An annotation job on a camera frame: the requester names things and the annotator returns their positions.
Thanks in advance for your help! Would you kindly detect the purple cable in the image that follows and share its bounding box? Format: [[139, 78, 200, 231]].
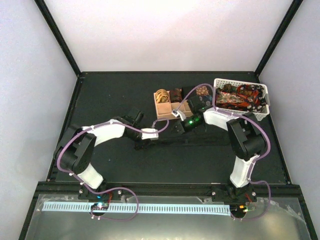
[[56, 118, 170, 222], [175, 83, 272, 222]]

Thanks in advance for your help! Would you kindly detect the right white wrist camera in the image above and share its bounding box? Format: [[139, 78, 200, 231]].
[[171, 109, 187, 121]]

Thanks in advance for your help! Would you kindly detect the black frame post right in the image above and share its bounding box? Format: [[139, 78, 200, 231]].
[[254, 0, 303, 77]]

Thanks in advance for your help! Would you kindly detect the black rolled tie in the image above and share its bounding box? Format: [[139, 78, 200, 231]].
[[181, 86, 197, 99]]

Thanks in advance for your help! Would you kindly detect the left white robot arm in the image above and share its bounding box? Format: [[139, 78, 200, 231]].
[[54, 110, 159, 200]]

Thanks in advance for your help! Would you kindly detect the wooden compartment tray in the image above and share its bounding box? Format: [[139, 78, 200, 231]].
[[153, 92, 181, 120]]

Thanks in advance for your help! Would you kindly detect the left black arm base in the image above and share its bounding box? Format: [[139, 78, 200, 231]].
[[78, 183, 124, 202]]

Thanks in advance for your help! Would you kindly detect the pile of patterned ties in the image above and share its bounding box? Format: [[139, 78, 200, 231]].
[[215, 83, 267, 113]]

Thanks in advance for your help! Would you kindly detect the yellow rolled tie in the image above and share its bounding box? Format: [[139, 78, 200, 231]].
[[155, 89, 170, 104]]

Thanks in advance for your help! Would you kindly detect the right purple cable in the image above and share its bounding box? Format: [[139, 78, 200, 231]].
[[175, 83, 272, 222]]

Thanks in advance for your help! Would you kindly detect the long black tie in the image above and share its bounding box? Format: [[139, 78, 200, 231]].
[[149, 131, 231, 148]]

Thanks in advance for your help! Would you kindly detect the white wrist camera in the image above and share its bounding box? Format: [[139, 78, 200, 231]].
[[141, 128, 159, 140], [171, 109, 187, 121]]

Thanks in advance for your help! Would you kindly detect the black frame post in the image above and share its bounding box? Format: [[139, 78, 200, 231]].
[[34, 0, 81, 77], [254, 0, 303, 77]]

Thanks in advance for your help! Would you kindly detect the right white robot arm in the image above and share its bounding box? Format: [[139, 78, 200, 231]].
[[171, 106, 271, 202]]

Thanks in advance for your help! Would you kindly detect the dark red rolled tie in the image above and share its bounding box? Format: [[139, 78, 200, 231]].
[[169, 88, 183, 103]]

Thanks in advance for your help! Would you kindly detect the white plastic basket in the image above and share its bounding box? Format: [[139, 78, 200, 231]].
[[213, 78, 271, 121]]

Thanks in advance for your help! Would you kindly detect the brown patterned rolled tie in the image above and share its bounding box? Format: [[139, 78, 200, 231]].
[[196, 85, 210, 96]]

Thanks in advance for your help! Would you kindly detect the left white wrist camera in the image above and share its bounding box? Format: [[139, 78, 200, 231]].
[[141, 128, 159, 140]]

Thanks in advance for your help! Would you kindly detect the blue patterned rolled tie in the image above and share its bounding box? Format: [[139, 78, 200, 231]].
[[199, 95, 213, 108]]

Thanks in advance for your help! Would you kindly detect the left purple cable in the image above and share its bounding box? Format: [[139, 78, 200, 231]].
[[56, 118, 170, 222]]

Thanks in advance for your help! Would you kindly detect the light blue slotted cable duct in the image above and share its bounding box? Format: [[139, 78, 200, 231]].
[[42, 201, 231, 216]]

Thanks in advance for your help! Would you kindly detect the black frame post left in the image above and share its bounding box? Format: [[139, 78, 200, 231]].
[[34, 0, 81, 77]]

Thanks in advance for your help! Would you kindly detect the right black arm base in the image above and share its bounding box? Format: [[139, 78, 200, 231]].
[[210, 182, 257, 204]]

